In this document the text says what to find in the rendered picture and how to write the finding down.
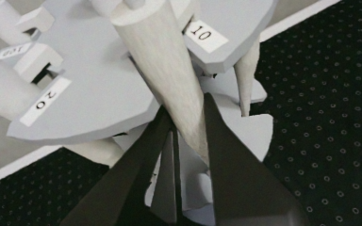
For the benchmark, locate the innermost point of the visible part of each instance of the black perforated plate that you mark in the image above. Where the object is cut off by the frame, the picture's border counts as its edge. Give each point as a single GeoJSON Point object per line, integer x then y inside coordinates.
{"type": "Point", "coordinates": [312, 74]}

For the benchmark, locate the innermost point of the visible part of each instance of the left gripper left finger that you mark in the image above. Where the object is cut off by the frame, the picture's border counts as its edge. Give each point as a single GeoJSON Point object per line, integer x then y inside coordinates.
{"type": "Point", "coordinates": [118, 199]}

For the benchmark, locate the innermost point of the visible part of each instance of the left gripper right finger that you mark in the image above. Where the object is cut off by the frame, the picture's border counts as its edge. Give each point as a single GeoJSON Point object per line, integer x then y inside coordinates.
{"type": "Point", "coordinates": [244, 191]}

